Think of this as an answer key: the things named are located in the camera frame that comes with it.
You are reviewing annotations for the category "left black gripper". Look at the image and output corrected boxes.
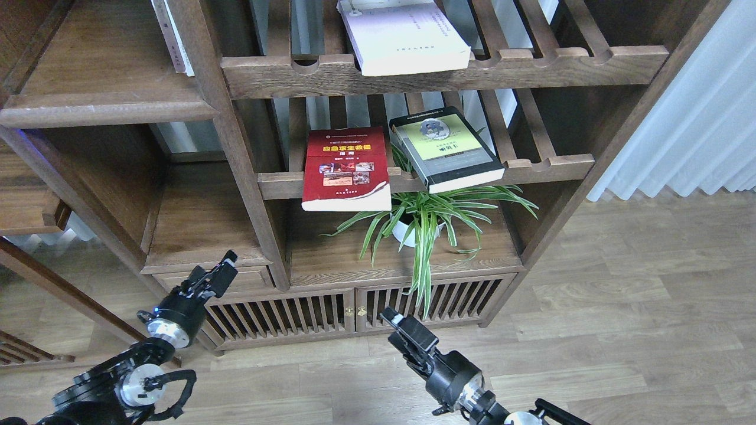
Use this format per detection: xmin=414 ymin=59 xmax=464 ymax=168
xmin=138 ymin=250 xmax=238 ymax=349

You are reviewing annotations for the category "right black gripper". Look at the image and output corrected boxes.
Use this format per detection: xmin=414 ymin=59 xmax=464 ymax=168
xmin=380 ymin=307 xmax=486 ymax=415

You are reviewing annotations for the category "red paperback book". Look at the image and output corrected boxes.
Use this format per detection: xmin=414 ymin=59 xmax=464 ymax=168
xmin=302 ymin=126 xmax=392 ymax=212

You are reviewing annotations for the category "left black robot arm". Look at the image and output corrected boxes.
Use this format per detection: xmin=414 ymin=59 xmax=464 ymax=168
xmin=40 ymin=250 xmax=237 ymax=424

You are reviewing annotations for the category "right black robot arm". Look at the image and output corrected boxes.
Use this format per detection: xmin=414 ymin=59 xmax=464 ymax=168
xmin=381 ymin=307 xmax=586 ymax=424

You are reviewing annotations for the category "white plant pot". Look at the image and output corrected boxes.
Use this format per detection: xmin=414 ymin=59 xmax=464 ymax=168
xmin=392 ymin=214 xmax=445 ymax=252

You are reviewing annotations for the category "green spider plant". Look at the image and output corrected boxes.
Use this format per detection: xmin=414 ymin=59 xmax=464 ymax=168
xmin=322 ymin=142 xmax=539 ymax=319

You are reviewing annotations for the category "dark wooden bookshelf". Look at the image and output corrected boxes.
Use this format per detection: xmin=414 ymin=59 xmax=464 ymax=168
xmin=2 ymin=1 xmax=729 ymax=351

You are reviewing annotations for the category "black and green book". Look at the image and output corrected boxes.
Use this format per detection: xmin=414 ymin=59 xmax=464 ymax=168
xmin=389 ymin=106 xmax=505 ymax=194

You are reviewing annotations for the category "upright white book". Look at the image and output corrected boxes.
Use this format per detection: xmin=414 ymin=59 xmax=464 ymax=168
xmin=151 ymin=0 xmax=195 ymax=76

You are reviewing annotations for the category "white and lilac book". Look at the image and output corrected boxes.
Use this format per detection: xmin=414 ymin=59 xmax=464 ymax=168
xmin=337 ymin=1 xmax=471 ymax=76

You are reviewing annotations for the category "white curtain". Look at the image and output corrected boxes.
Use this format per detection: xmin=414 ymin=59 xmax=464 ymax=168
xmin=588 ymin=1 xmax=755 ymax=201

